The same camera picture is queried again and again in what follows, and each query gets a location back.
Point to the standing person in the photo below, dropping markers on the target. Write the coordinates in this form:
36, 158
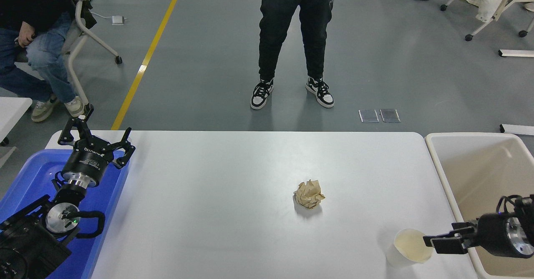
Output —
283, 20

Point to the large pale plastic bin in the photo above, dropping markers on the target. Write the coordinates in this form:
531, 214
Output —
475, 166

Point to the white wheeled chair with coat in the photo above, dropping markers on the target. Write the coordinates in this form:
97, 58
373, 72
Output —
496, 16

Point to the dark green jacket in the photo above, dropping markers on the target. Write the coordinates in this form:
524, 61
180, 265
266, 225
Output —
86, 8

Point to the metal floor plate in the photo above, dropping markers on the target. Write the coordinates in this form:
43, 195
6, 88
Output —
389, 115
368, 116

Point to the blue plastic tray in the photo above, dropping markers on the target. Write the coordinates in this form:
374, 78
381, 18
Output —
35, 179

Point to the white floor bar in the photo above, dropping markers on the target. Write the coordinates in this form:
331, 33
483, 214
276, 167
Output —
519, 129
517, 53

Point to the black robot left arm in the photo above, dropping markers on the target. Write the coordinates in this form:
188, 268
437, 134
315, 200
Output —
25, 237

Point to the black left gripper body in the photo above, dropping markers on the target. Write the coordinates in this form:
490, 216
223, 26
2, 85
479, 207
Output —
89, 160

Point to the white paper cup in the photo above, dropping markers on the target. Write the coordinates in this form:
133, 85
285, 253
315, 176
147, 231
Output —
406, 245

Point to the tan paper ball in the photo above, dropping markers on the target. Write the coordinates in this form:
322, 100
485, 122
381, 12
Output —
309, 194

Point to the seated person's hand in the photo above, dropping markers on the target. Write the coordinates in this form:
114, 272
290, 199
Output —
25, 35

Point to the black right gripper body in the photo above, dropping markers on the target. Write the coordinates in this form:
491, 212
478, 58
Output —
492, 235

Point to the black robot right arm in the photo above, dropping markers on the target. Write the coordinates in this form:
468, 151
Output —
521, 237

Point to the seated person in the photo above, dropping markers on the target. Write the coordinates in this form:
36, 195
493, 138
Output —
46, 58

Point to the white frame wheeled chair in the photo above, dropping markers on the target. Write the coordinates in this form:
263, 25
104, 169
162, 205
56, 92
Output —
79, 33

